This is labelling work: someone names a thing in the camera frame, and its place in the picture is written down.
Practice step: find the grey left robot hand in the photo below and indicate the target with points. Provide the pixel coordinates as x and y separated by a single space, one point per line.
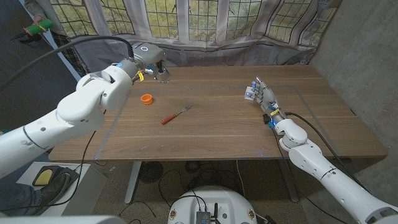
149 54

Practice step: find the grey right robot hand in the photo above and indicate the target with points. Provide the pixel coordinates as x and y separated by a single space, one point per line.
267 96

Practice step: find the green roll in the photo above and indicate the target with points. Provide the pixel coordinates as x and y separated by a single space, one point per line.
38 27

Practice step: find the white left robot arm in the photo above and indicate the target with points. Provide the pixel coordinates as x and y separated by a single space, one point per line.
77 109

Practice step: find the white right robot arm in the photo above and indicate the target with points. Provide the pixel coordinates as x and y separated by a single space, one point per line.
326 174

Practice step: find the white block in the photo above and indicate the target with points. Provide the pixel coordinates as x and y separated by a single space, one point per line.
248 94

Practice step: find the small orange cup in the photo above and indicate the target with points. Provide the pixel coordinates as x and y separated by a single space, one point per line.
146 99

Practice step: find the printed window backdrop cloth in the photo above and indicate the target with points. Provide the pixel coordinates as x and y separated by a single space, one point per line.
217 53

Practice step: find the standing person in plaid trousers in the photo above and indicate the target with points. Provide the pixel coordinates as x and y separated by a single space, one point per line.
68 53

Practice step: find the grey table leg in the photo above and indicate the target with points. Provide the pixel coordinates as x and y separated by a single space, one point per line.
287 180

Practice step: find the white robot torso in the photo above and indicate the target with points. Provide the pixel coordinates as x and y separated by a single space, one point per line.
214 199

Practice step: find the round black floor device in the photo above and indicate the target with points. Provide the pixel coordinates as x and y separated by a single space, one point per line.
150 171

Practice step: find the black antenna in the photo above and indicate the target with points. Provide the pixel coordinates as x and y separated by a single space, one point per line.
215 210

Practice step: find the white table leg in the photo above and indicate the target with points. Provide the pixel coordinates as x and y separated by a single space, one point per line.
133 180

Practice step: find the dark grey door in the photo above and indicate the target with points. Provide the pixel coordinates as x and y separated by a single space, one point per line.
18 62

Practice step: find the grey electronics box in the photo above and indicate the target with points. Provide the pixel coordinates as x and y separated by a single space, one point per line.
202 217

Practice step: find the yellow black foot pedal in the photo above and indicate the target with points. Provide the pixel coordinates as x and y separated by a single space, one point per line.
43 177
73 174

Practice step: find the white pedal platform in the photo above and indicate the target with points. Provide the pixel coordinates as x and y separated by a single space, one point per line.
90 186

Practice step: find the white robot body edge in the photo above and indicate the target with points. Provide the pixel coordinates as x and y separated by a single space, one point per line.
62 220

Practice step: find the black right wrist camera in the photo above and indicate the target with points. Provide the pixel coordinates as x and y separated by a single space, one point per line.
267 119

